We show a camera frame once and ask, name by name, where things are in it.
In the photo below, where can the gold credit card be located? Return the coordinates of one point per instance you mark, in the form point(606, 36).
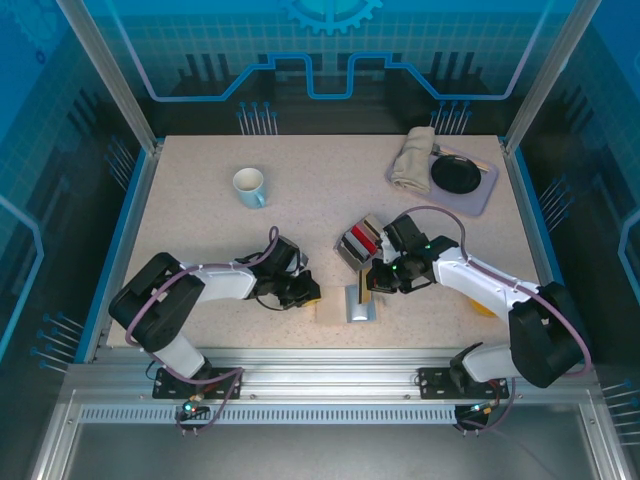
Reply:
point(366, 296)

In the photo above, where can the clear acrylic card box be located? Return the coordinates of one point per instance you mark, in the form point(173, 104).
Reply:
point(356, 265)

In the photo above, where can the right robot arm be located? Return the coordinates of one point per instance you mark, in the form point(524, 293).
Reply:
point(475, 280)

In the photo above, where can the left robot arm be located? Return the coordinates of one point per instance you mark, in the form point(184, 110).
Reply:
point(150, 300)

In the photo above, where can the red card stack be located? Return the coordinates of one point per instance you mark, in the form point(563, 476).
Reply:
point(363, 239)

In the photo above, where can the silver white card stack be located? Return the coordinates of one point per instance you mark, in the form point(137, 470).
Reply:
point(351, 247)

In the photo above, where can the yellow round dish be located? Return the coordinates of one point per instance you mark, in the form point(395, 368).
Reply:
point(482, 309)

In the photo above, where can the lavender serving tray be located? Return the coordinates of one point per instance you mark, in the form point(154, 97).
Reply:
point(465, 202)

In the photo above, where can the light blue mug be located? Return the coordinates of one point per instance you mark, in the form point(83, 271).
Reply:
point(250, 197)

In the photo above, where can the black round plate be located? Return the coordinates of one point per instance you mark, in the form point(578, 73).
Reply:
point(455, 175)

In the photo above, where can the beige folded cloth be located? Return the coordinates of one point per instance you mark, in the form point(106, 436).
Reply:
point(412, 160)

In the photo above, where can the metal fork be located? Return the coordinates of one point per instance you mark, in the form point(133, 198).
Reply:
point(452, 156)

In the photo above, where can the wooden chopstick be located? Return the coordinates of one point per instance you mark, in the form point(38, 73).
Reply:
point(484, 165)
point(480, 168)

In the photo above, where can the blue trim strip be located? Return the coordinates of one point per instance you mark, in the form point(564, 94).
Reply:
point(540, 225)
point(91, 325)

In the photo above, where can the grey metal base tray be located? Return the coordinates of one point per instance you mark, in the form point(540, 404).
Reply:
point(320, 455)

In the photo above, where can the small LED adapter board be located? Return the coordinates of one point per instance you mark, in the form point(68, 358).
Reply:
point(475, 412)
point(192, 407)

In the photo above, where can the wide aluminium front rail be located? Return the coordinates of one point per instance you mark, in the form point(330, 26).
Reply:
point(325, 370)

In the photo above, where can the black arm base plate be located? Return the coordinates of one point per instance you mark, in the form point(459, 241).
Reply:
point(225, 382)
point(435, 382)

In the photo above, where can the aluminium side rail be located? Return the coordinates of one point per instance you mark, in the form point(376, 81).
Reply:
point(128, 240)
point(529, 225)

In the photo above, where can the aluminium upright post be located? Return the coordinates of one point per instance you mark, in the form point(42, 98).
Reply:
point(114, 75)
point(546, 75)

